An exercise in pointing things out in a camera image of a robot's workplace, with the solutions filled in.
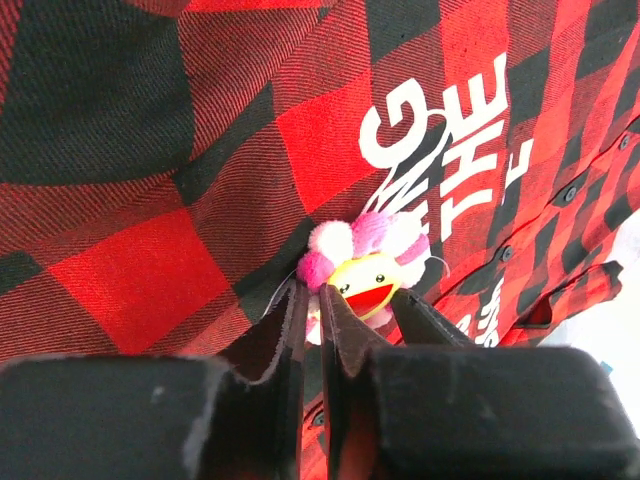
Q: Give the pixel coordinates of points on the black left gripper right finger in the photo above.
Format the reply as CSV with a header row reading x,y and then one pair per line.
x,y
437,412

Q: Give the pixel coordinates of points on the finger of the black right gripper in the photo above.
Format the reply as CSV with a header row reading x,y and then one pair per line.
x,y
421,324

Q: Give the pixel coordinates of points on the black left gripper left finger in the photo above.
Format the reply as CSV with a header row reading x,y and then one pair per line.
x,y
235,415

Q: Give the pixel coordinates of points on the pink white flower brooch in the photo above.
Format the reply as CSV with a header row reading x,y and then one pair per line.
x,y
367,261

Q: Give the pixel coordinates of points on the red black plaid shirt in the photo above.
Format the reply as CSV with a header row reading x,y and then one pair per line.
x,y
163,164

